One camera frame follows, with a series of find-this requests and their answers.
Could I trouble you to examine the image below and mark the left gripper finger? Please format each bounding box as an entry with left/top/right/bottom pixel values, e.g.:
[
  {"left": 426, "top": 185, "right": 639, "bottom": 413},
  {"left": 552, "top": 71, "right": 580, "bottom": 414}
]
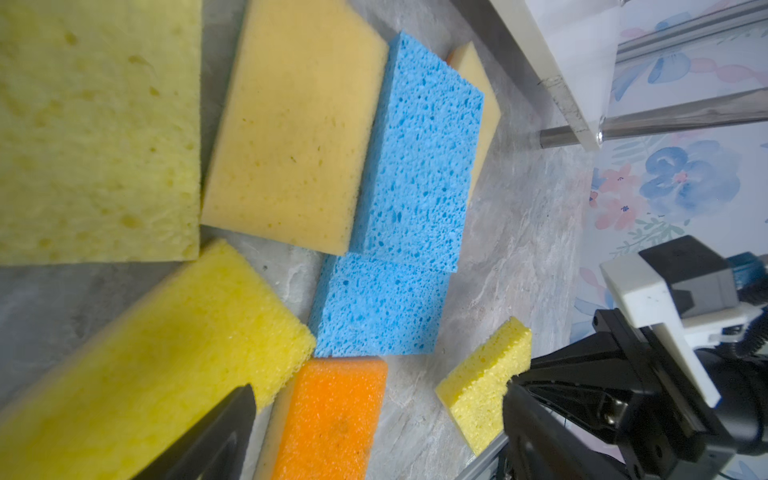
[{"left": 134, "top": 384, "right": 257, "bottom": 480}]

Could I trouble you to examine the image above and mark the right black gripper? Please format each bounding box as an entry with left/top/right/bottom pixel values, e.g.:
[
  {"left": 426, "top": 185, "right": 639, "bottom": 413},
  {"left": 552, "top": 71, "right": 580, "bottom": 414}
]
[{"left": 502, "top": 310, "right": 767, "bottom": 479}]

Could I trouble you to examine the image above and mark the yellow porous sponge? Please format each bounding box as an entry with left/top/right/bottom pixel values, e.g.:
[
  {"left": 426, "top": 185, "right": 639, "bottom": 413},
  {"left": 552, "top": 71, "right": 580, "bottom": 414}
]
[{"left": 435, "top": 317, "right": 533, "bottom": 456}]

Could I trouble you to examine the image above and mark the blue sponge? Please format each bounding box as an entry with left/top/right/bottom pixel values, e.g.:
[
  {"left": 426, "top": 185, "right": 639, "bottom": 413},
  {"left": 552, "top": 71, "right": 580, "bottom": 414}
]
[
  {"left": 309, "top": 253, "right": 451, "bottom": 358},
  {"left": 349, "top": 32, "right": 484, "bottom": 272}
]

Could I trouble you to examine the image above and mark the white two-tier shelf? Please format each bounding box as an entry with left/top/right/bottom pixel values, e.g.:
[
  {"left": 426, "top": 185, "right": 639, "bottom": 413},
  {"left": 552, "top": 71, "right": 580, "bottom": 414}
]
[{"left": 454, "top": 1, "right": 767, "bottom": 151}]

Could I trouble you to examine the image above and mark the bright yellow sponge left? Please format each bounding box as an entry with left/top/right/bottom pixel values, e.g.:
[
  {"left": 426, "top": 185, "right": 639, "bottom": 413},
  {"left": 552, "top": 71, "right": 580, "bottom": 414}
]
[{"left": 1, "top": 239, "right": 316, "bottom": 479}]

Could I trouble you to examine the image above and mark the orange sponge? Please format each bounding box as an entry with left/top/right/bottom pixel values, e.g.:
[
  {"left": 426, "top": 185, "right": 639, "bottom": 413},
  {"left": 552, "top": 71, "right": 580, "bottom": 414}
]
[{"left": 254, "top": 357, "right": 388, "bottom": 479}]

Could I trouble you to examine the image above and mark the tan yellow sponge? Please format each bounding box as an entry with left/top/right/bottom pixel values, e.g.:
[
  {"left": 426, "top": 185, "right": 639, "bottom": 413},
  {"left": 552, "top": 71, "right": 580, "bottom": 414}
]
[{"left": 201, "top": 1, "right": 388, "bottom": 255}]

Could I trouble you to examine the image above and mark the pale yellow sponge far left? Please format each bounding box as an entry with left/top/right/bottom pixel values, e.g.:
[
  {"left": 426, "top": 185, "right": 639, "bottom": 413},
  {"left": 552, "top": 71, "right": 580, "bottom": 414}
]
[{"left": 1, "top": 1, "right": 202, "bottom": 266}]

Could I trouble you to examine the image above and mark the small tan sponge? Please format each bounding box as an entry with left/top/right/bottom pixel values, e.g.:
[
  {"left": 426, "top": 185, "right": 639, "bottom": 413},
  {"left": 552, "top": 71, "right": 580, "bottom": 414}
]
[{"left": 445, "top": 40, "right": 503, "bottom": 202}]

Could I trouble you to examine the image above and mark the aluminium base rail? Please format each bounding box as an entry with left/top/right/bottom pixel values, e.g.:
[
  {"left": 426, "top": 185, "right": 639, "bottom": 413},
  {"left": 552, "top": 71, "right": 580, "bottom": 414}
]
[{"left": 456, "top": 433, "right": 508, "bottom": 480}]

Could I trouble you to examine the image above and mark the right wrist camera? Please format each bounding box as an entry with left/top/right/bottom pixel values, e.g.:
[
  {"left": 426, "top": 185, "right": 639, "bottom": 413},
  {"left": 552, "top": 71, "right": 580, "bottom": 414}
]
[{"left": 600, "top": 235, "right": 767, "bottom": 407}]

